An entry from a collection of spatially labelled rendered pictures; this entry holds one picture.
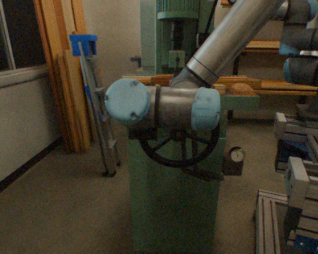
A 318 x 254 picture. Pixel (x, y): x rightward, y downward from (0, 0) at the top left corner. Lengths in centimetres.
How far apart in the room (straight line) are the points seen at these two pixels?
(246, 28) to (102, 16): 319
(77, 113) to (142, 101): 204
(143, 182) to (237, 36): 81
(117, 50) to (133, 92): 317
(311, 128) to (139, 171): 79
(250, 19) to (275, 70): 311
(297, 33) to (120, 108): 75
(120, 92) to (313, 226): 64
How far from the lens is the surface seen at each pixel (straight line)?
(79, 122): 240
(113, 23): 353
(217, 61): 48
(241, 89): 99
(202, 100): 37
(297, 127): 116
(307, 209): 74
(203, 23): 125
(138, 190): 113
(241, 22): 49
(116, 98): 36
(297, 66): 118
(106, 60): 359
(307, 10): 98
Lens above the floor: 111
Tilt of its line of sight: 21 degrees down
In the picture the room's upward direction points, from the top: straight up
